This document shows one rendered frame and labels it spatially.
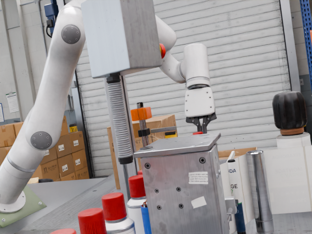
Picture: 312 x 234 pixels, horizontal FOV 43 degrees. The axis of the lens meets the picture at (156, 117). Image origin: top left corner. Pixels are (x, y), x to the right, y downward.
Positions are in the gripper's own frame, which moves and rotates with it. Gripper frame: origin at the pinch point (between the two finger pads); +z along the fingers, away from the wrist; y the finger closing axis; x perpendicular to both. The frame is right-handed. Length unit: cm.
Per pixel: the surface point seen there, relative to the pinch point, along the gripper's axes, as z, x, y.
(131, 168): 15.6, -34.4, -13.0
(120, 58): -6, -54, -7
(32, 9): -312, 340, -314
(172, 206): 28, -75, 9
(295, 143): 12.0, -25.0, 28.1
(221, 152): -8, 86, -6
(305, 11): -182, 275, 69
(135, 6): -17, -56, -2
